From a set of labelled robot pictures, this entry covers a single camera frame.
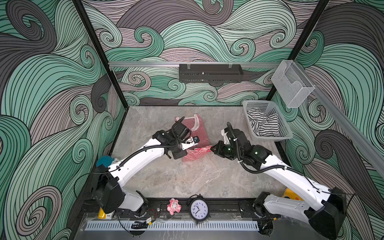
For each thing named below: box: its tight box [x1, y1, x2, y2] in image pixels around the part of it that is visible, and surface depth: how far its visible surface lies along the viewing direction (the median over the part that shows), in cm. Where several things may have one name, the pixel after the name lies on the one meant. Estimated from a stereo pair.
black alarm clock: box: [186, 193, 211, 225], surface depth 73 cm
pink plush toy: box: [167, 198, 182, 216], surface depth 73 cm
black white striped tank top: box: [246, 108, 280, 137], surface depth 106 cm
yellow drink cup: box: [97, 207, 107, 219], surface depth 68 cm
